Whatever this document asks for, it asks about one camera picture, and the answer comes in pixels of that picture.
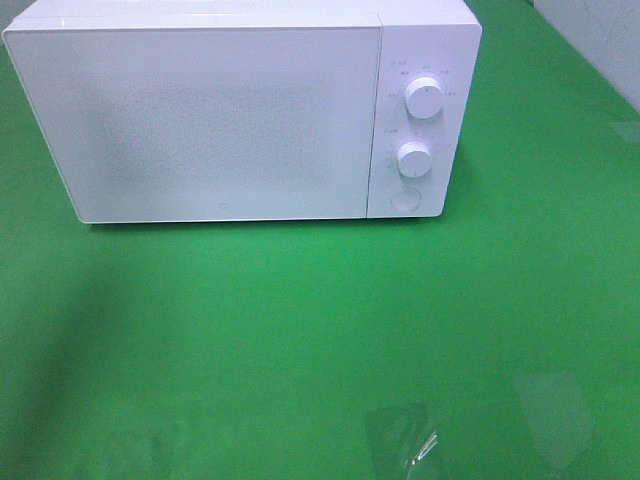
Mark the green table mat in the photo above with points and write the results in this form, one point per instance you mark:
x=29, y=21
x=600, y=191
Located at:
x=497, y=341

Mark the white microwave door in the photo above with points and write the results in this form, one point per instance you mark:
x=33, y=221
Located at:
x=205, y=125

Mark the lower white round knob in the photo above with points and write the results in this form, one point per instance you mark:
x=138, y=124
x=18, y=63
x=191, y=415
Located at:
x=414, y=159

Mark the white round knob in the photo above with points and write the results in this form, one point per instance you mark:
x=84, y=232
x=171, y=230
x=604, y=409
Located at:
x=424, y=97
x=414, y=159

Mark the white microwave oven body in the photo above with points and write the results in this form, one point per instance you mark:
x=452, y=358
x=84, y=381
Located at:
x=436, y=38

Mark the white round door button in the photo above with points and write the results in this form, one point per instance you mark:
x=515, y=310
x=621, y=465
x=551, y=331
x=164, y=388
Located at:
x=406, y=200

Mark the upper white round knob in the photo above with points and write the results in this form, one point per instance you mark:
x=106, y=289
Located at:
x=424, y=97

